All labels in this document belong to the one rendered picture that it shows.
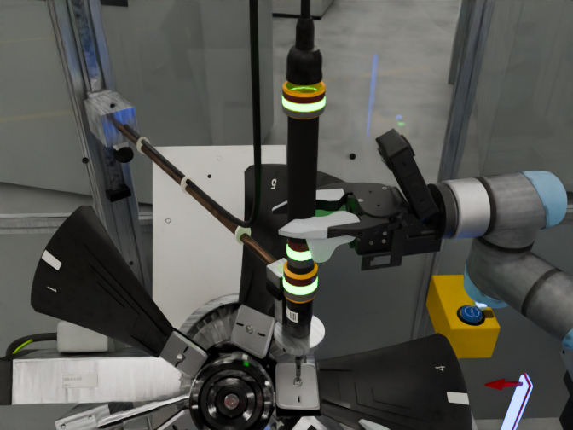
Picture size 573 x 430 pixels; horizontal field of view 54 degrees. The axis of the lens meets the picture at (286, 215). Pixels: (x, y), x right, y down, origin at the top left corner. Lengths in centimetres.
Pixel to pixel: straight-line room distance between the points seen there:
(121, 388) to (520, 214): 68
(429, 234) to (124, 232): 88
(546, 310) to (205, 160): 66
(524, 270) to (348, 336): 115
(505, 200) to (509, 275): 11
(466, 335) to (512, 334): 83
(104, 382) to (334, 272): 85
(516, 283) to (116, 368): 64
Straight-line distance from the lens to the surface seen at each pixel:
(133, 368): 100
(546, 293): 76
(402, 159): 63
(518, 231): 75
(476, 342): 120
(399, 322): 184
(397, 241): 68
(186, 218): 109
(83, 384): 103
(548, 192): 76
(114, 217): 139
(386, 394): 88
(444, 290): 123
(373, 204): 66
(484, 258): 78
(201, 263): 108
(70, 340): 106
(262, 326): 85
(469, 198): 70
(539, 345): 208
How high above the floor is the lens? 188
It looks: 35 degrees down
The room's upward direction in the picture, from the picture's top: straight up
